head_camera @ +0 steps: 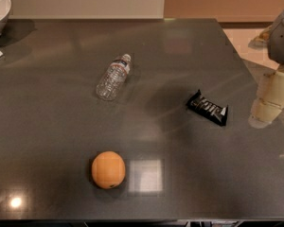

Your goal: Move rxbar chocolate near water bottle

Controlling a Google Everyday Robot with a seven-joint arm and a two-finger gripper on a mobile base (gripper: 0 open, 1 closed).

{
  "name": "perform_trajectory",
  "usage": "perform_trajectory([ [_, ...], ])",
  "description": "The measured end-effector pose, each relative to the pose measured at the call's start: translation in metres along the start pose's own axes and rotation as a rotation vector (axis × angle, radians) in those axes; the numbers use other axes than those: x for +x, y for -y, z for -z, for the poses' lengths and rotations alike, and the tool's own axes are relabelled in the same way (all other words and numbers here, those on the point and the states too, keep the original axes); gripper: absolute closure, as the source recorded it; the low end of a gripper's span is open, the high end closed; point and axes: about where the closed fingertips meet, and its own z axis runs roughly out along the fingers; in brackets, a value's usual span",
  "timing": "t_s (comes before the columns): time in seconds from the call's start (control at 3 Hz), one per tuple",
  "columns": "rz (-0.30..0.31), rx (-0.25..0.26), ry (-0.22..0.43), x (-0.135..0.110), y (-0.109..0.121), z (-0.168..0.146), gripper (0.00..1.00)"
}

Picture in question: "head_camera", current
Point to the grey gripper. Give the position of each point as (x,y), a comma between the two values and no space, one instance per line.
(282,37)

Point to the black rxbar chocolate wrapper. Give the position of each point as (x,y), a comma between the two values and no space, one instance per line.
(207,109)

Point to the clear plastic water bottle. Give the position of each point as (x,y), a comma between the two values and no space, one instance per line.
(114,77)

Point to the orange fruit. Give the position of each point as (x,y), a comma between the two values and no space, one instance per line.
(108,170)

